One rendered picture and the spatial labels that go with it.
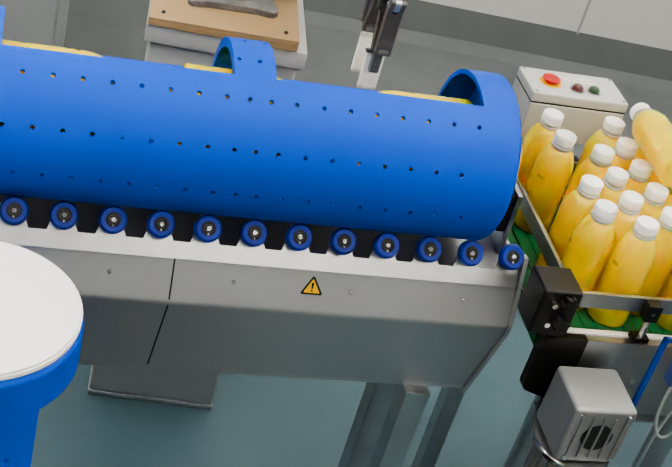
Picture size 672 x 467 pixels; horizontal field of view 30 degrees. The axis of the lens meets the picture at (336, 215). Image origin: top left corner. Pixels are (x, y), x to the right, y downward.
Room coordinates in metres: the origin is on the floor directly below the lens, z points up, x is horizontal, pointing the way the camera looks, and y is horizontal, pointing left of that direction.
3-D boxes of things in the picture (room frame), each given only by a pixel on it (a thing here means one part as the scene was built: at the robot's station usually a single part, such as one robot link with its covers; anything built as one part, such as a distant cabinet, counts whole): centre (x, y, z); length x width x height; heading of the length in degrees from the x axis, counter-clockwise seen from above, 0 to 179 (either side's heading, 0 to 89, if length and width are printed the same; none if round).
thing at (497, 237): (1.89, -0.27, 0.99); 0.10 x 0.02 x 0.12; 19
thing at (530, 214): (1.91, -0.35, 0.96); 0.40 x 0.01 x 0.03; 19
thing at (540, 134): (2.08, -0.33, 0.99); 0.07 x 0.07 x 0.19
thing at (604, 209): (1.81, -0.43, 1.09); 0.04 x 0.04 x 0.02
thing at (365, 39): (1.81, 0.03, 1.24); 0.03 x 0.01 x 0.07; 109
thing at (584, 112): (2.23, -0.37, 1.05); 0.20 x 0.10 x 0.10; 109
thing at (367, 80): (1.76, 0.01, 1.24); 0.03 x 0.01 x 0.07; 109
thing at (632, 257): (1.80, -0.50, 0.99); 0.07 x 0.07 x 0.19
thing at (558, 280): (1.71, -0.38, 0.95); 0.10 x 0.07 x 0.10; 19
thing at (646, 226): (1.80, -0.50, 1.09); 0.04 x 0.04 x 0.02
